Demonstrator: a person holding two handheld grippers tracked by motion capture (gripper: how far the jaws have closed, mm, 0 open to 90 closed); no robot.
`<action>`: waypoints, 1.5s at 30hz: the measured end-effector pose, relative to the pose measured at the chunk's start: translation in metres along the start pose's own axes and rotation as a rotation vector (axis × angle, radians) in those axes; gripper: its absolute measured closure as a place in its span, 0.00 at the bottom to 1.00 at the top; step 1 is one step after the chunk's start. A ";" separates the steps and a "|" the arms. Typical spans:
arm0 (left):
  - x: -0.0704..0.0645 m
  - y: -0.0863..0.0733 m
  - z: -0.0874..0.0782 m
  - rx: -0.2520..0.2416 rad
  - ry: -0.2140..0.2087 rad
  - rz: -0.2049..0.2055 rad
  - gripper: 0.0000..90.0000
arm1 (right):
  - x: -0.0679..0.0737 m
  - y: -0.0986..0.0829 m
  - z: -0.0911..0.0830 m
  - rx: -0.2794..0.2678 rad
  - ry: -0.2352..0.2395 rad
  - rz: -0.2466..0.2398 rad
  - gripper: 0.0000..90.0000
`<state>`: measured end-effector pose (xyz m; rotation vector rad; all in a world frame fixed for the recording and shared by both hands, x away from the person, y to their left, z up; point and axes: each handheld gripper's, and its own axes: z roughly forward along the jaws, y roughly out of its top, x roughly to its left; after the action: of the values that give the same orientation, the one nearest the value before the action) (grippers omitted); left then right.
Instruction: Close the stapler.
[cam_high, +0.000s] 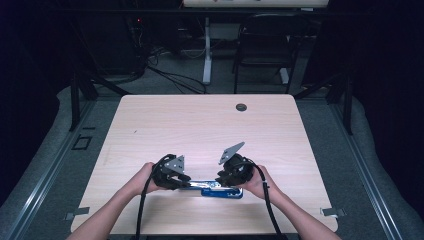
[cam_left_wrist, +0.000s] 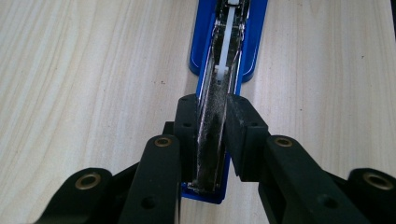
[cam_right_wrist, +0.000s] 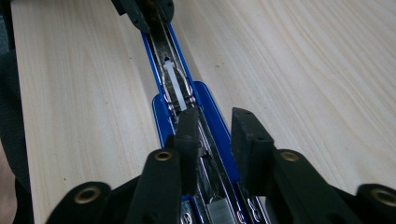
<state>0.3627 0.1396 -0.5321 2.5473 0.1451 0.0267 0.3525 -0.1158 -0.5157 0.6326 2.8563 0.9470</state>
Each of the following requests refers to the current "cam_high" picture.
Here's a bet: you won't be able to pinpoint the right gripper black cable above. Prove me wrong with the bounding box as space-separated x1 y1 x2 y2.
232 157 290 240

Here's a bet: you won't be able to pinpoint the black metal stand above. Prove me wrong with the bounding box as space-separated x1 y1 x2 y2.
292 70 355 136
68 70 132 132

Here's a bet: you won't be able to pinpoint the dark equipment cabinet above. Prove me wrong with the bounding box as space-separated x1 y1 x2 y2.
75 11 148 77

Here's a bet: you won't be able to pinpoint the aluminium floor rail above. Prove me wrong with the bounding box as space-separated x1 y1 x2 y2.
327 99 405 240
5 99 98 240

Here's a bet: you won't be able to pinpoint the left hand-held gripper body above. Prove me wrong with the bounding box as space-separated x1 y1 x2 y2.
151 153 193 191

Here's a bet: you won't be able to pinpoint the grey tape strip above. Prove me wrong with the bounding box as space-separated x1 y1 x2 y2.
63 206 91 222
319 207 348 219

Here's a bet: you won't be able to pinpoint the person's left hand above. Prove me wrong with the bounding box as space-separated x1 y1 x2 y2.
130 161 165 197

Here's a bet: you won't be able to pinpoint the person's right hand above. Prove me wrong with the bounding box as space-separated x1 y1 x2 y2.
237 164 278 202

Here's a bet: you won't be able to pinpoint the light wooden desk top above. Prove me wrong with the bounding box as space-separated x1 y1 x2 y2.
182 0 332 9

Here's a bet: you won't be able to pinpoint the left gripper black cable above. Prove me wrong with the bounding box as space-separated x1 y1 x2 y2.
134 153 178 240

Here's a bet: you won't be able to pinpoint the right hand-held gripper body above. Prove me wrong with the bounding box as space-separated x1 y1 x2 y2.
215 141 258 188

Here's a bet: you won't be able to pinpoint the white desk foot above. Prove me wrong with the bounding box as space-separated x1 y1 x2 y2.
279 67 291 85

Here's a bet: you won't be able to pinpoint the black floor cables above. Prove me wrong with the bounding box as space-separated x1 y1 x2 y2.
145 46 208 96

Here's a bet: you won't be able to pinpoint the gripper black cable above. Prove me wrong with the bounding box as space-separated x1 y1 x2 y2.
134 153 178 240
232 157 290 240

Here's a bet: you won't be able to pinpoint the white desk leg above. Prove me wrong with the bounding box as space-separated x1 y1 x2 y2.
201 16 214 86

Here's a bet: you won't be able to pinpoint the black folding chair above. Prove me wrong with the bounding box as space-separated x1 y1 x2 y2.
231 12 310 95

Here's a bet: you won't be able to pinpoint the blue stapler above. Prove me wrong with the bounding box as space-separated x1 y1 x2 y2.
179 179 245 200

